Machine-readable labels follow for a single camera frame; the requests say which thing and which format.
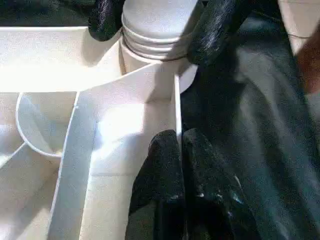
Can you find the white plastic table top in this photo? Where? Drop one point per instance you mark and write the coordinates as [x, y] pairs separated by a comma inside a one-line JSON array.
[[75, 125]]

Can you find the white plastic table leg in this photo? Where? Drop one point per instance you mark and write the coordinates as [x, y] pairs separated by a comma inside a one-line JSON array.
[[155, 27]]

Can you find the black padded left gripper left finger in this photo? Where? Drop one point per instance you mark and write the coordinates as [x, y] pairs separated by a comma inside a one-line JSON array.
[[160, 187]]

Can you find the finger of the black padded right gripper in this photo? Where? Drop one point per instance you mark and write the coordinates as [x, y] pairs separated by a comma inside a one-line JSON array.
[[212, 32], [106, 22]]

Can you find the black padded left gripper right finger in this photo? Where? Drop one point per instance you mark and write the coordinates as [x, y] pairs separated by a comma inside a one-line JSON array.
[[210, 195]]

